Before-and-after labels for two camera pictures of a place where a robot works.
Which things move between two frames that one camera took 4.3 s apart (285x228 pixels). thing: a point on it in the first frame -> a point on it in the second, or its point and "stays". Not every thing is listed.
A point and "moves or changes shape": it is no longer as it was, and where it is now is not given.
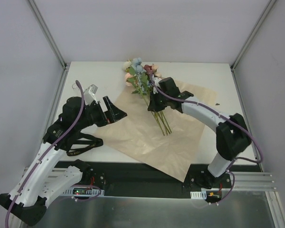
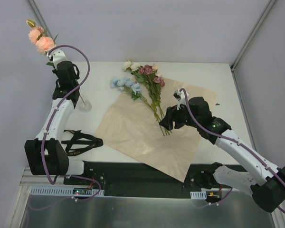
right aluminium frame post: (233, 64) stays
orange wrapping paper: (138, 135) stays
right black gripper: (155, 104) -> (175, 116)
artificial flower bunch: (142, 77) moves or changes shape
